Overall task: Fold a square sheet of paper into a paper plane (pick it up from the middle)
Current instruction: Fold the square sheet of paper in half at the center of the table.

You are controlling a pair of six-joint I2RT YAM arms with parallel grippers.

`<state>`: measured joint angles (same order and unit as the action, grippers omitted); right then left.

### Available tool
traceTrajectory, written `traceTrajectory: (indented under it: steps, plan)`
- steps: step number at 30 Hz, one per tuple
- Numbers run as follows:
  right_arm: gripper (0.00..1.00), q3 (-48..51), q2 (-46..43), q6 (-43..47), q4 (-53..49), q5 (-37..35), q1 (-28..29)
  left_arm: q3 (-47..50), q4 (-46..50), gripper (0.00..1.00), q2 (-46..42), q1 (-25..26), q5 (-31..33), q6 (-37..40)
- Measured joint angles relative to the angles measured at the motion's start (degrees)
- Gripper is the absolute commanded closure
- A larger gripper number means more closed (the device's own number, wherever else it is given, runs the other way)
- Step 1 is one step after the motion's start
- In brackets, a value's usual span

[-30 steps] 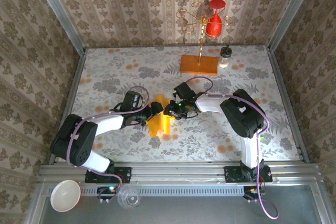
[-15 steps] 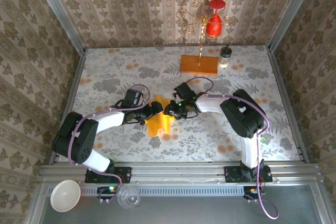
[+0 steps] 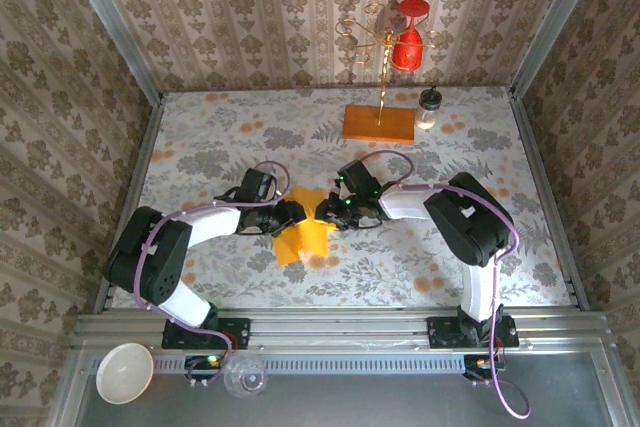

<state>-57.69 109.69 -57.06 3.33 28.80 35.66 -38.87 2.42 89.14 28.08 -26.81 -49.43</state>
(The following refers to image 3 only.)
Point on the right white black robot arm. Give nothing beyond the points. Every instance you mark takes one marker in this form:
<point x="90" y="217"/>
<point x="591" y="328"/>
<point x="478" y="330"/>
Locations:
<point x="470" y="227"/>

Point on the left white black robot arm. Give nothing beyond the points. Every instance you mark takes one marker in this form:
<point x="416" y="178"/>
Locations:
<point x="150" y="257"/>

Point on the small glass jar black lid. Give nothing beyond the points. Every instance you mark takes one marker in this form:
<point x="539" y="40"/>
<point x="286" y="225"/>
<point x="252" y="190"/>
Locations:
<point x="426" y="114"/>

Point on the clear plastic cup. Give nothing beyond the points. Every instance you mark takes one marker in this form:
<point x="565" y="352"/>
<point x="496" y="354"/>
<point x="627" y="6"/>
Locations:
<point x="245" y="377"/>

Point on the black controller board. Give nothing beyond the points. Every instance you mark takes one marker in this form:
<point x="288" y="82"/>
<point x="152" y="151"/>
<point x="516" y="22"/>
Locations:
<point x="205" y="367"/>
<point x="480" y="367"/>

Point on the red wine glass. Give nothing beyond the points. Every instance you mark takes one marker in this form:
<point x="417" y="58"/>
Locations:
<point x="406" y="49"/>

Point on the white bowl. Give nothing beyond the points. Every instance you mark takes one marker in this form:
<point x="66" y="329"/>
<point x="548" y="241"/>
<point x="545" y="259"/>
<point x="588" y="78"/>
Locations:
<point x="122" y="372"/>

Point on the aluminium mounting rail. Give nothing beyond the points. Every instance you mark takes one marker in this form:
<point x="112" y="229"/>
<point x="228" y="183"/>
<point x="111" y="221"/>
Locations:
<point x="340" y="329"/>

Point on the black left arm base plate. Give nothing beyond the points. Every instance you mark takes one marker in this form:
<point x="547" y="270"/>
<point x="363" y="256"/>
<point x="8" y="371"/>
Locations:
<point x="237" y="334"/>

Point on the aluminium table side rail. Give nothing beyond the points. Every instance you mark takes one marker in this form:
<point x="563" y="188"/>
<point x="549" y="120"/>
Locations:
<point x="547" y="197"/>
<point x="131" y="197"/>

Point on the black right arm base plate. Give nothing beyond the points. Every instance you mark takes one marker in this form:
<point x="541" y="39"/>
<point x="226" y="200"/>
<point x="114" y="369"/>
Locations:
<point x="442" y="332"/>

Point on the aluminium frame post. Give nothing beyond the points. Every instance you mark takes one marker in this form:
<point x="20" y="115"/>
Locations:
<point x="115" y="22"/>
<point x="555" y="22"/>

